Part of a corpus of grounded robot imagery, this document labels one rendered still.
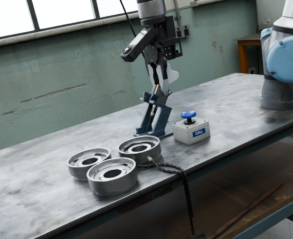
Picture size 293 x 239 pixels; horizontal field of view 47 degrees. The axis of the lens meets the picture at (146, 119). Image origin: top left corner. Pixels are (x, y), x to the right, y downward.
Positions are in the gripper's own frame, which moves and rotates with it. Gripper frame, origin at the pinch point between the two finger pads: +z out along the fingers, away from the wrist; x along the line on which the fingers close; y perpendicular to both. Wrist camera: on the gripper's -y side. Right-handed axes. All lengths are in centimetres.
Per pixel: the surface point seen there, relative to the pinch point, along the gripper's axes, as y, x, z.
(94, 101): 29, 149, 32
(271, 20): 186, 121, 4
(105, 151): -22.3, -6.7, 8.7
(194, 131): -1.0, -15.3, 8.5
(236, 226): 4.0, -20.9, 36.8
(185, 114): -1.0, -12.6, 4.5
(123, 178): -25.4, -24.1, 8.2
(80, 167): -30.4, -12.0, 7.9
